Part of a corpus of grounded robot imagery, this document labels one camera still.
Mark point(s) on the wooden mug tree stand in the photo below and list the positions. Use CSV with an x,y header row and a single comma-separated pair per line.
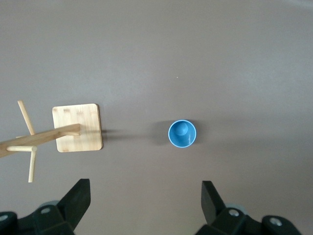
x,y
75,115

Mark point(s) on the brown table mat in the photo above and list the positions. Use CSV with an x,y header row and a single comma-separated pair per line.
x,y
195,49

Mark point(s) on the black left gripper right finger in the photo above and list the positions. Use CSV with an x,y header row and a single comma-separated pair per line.
x,y
212,208

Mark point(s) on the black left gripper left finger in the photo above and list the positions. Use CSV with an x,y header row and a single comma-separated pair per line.
x,y
73,208

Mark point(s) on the blue plastic cup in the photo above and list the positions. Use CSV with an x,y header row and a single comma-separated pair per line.
x,y
181,137

